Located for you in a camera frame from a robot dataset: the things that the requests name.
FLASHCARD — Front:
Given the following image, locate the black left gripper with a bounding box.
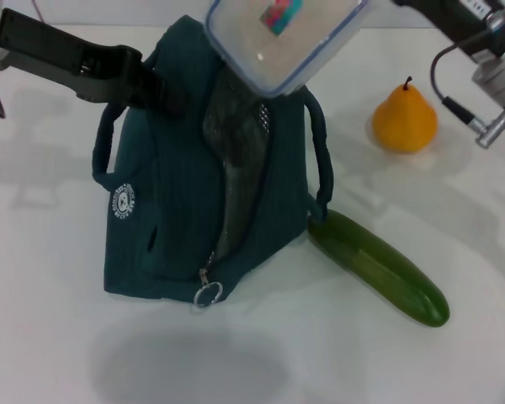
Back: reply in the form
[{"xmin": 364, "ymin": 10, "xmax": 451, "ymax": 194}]
[{"xmin": 0, "ymin": 8, "xmax": 190, "ymax": 117}]

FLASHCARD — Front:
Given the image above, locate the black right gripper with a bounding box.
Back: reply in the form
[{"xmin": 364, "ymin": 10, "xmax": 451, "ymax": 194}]
[{"xmin": 393, "ymin": 0, "xmax": 502, "ymax": 56}]

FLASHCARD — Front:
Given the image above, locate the dark teal insulated lunch bag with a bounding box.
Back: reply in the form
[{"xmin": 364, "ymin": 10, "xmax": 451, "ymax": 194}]
[{"xmin": 92, "ymin": 15, "xmax": 336, "ymax": 311}]

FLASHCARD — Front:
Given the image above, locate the clear container with blue-rimmed lid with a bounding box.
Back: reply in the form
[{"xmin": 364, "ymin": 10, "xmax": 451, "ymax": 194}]
[{"xmin": 205, "ymin": 0, "xmax": 369, "ymax": 98}]

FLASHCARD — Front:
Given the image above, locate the green cucumber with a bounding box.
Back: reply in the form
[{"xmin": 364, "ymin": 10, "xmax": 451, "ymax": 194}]
[{"xmin": 306, "ymin": 210, "xmax": 450, "ymax": 329}]

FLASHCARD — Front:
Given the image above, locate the orange pear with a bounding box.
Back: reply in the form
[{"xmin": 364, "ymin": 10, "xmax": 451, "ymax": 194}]
[{"xmin": 370, "ymin": 76, "xmax": 439, "ymax": 153}]

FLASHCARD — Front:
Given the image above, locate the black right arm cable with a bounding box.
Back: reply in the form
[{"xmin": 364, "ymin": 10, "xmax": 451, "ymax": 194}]
[{"xmin": 429, "ymin": 25, "xmax": 477, "ymax": 124}]

